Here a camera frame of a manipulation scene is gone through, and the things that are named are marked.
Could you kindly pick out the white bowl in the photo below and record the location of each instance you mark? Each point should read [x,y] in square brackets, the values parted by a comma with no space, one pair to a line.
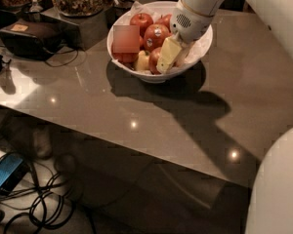
[159,77]

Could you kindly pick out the yellow green apple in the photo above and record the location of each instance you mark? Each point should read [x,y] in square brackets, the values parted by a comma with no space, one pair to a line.
[141,63]

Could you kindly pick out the metal scoop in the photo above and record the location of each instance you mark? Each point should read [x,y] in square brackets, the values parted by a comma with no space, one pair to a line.
[35,7]

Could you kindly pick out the white paper liner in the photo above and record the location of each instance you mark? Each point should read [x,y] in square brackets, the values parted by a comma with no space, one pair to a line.
[200,47]

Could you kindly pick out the black VR headset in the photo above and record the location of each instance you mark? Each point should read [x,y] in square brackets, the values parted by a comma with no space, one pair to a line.
[31,40]

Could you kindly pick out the red apple center with sticker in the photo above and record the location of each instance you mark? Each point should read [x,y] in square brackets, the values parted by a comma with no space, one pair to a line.
[155,35]

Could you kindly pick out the dark square pedestal block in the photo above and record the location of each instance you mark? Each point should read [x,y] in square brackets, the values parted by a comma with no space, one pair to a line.
[82,33]

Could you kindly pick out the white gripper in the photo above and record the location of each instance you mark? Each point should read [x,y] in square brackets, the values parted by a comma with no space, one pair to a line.
[189,25]

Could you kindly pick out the dark container with scoop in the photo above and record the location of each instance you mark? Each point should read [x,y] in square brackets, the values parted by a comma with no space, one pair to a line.
[116,9]

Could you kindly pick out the blue electronic box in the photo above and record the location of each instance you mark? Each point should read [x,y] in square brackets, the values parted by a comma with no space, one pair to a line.
[12,170]

